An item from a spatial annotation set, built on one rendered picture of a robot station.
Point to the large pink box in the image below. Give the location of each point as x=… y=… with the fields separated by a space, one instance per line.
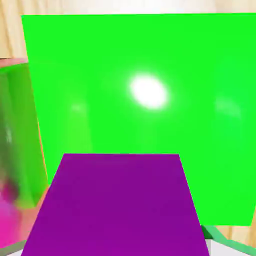
x=18 y=120

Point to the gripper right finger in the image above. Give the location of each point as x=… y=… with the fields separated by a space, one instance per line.
x=226 y=247

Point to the large green box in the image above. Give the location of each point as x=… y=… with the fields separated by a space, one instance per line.
x=112 y=60

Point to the small purple cube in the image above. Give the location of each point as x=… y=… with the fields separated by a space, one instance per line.
x=120 y=206

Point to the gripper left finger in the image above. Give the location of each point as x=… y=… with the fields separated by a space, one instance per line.
x=11 y=251

